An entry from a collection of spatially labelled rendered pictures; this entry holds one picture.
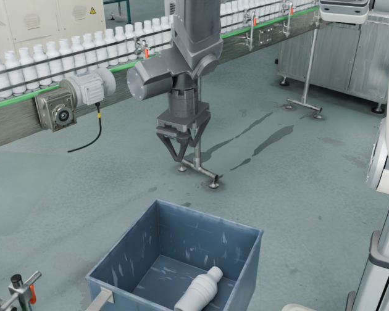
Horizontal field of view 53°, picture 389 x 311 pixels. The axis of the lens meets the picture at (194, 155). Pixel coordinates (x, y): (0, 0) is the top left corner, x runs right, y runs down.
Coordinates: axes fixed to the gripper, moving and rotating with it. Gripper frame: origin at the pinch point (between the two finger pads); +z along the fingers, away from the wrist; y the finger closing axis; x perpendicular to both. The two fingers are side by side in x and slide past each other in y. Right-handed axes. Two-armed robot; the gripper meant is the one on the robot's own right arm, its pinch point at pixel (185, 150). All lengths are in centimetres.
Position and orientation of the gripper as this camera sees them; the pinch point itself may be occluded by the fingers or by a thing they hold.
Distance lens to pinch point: 80.1
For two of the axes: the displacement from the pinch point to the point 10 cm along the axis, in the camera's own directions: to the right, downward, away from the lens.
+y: -4.7, 5.0, -7.3
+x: 8.8, 2.4, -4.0
